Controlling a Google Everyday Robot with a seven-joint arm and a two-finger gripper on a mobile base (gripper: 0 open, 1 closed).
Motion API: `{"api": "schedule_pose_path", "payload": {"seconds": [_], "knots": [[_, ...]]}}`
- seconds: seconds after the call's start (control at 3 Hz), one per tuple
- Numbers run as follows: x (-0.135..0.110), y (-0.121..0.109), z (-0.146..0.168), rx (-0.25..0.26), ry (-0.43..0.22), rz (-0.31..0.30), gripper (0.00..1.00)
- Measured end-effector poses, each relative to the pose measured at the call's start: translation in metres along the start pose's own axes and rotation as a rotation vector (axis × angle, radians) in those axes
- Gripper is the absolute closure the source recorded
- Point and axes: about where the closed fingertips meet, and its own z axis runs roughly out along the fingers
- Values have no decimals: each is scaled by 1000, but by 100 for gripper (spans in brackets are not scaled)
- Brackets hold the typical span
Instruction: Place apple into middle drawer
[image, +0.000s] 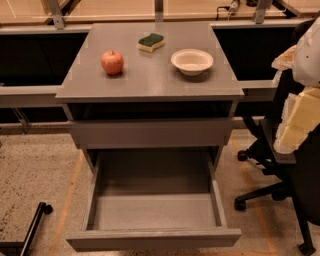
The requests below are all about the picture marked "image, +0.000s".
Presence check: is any black office chair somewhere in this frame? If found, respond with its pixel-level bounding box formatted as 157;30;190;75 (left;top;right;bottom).
233;16;320;256

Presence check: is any white paper bowl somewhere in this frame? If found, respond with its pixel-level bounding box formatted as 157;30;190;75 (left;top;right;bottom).
171;49;214;76

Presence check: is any black stand leg with wheel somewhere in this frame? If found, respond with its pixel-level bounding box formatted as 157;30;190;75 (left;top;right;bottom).
0;202;53;256

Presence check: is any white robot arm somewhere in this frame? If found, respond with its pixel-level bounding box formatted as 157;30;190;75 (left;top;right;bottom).
272;18;320;154

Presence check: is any red apple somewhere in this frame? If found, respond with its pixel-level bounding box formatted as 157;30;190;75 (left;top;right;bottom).
101;50;124;75

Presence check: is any green and yellow sponge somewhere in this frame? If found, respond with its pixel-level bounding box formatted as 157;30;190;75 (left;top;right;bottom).
137;33;165;53

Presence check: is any closed grey top drawer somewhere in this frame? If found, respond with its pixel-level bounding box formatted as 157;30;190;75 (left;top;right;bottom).
70;118;233;149

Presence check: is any grey metal desk frame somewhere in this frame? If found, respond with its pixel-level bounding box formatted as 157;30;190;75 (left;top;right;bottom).
0;0;319;131

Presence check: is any open grey middle drawer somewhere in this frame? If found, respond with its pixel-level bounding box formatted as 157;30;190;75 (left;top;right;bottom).
67;148;241;251

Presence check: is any black cable with plug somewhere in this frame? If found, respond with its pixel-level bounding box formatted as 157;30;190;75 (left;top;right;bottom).
215;0;242;21

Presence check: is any grey drawer cabinet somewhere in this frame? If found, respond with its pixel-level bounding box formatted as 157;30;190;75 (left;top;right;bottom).
56;23;243;171

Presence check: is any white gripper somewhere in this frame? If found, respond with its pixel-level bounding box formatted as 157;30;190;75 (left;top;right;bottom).
271;45;320;154

